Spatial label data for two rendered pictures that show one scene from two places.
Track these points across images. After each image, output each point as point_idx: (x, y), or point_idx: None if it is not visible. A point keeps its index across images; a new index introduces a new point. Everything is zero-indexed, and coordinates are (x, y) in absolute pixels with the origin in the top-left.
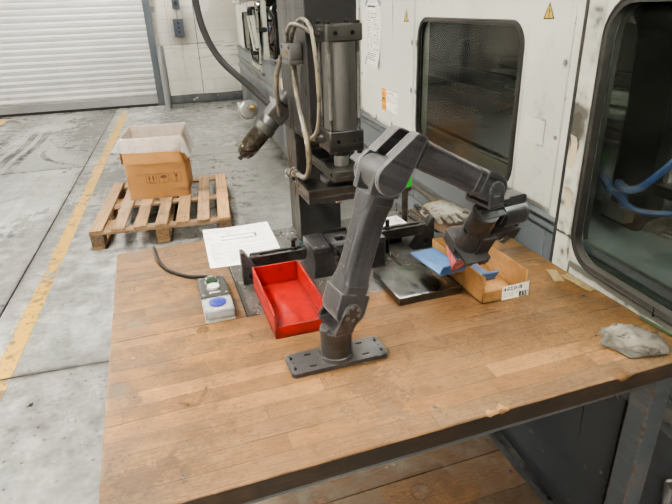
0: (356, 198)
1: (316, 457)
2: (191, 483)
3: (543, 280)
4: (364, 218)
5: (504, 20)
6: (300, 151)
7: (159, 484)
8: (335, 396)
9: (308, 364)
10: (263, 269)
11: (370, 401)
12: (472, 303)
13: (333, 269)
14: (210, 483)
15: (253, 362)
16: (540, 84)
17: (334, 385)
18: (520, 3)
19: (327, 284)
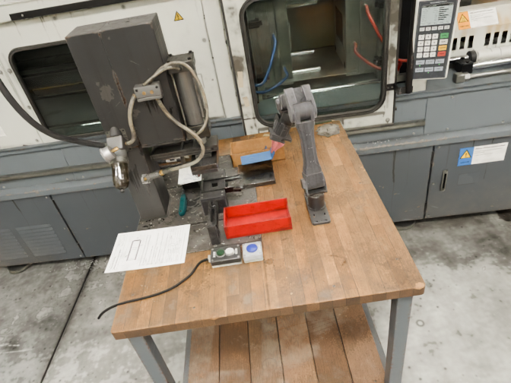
0: (303, 128)
1: (387, 216)
2: (401, 255)
3: None
4: (313, 133)
5: None
6: (147, 159)
7: (401, 267)
8: (347, 210)
9: (323, 215)
10: (225, 224)
11: (353, 199)
12: (283, 161)
13: (227, 200)
14: (401, 249)
15: (312, 237)
16: None
17: (338, 209)
18: None
19: (306, 177)
